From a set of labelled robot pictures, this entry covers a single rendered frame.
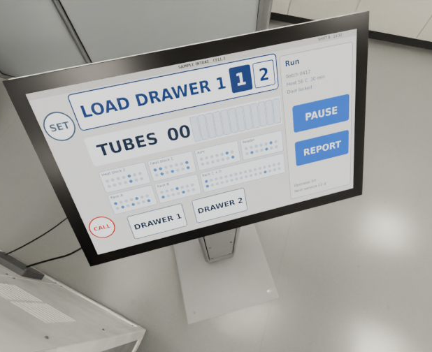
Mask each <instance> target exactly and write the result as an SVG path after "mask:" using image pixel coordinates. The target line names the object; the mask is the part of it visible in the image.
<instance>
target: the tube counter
mask: <svg viewBox="0 0 432 352"><path fill-rule="evenodd" d="M162 123H163V126H164V130H165V134H166V139H167V141H168V146H169V149H174V148H178V147H183V146H187V145H192V144H196V143H199V142H205V141H208V140H214V139H217V138H223V137H226V136H230V135H235V134H239V133H244V132H248V131H253V130H257V129H262V128H266V127H269V126H275V125H278V124H282V112H281V104H280V96H276V97H273V98H267V99H263V100H260V101H253V102H250V103H244V104H240V105H235V106H231V107H227V108H221V109H218V110H212V111H208V112H202V113H199V114H195V115H190V116H186V117H180V118H176V119H170V120H166V121H163V122H162Z"/></svg>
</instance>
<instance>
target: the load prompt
mask: <svg viewBox="0 0 432 352"><path fill-rule="evenodd" d="M277 89H280V88H279V79H278V63H277V55H276V52H275V53H271V54H265V55H261V56H257V57H250V58H247V59H240V60H236V61H230V62H226V63H222V64H215V65H212V66H205V67H201V68H195V69H191V70H187V71H180V72H177V73H170V74H166V75H160V76H156V77H152V78H146V79H142V80H135V81H131V82H125V83H121V84H117V85H111V86H107V87H100V88H96V89H90V90H86V91H79V92H76V93H72V94H66V96H67V99H68V101H69V104H70V106H71V109H72V111H73V114H74V116H75V120H76V121H77V124H78V127H79V129H80V132H82V131H88V130H92V129H97V128H101V127H105V126H111V125H114V124H121V123H124V122H130V121H133V120H137V119H143V118H147V117H153V116H157V115H162V114H166V113H170V112H176V111H179V110H186V109H189V108H195V107H199V106H202V105H208V104H212V103H218V102H222V101H228V100H231V99H235V98H241V97H244V96H251V95H254V94H260V93H264V92H268V91H273V90H277Z"/></svg>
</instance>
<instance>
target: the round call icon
mask: <svg viewBox="0 0 432 352"><path fill-rule="evenodd" d="M83 220H84V222H85V224H86V226H87V229H88V231H89V234H90V235H91V237H92V239H93V242H95V241H98V240H102V239H106V238H109V237H114V236H117V235H120V234H119V232H118V229H117V226H116V224H115V221H114V219H113V216H112V214H111V213H108V214H103V215H100V216H97V217H92V218H88V219H83Z"/></svg>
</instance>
